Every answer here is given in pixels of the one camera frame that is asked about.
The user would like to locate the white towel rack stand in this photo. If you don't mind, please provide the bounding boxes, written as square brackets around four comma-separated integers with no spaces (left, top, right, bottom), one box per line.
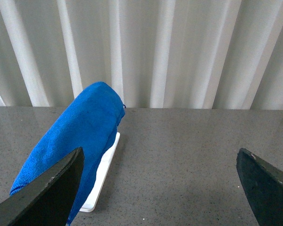
[80,132,120,212]

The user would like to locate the blue microfiber cloth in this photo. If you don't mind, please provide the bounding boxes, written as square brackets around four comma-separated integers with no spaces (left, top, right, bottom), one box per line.
[10,81,125,225]

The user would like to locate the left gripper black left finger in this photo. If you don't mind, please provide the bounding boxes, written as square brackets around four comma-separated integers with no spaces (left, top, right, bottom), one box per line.
[0,147,84,226]

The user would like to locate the white pleated curtain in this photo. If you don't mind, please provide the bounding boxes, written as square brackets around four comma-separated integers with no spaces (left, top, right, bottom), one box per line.
[0,0,283,110]

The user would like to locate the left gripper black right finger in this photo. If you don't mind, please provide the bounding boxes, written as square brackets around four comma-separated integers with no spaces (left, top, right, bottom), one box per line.
[236,148,283,226]

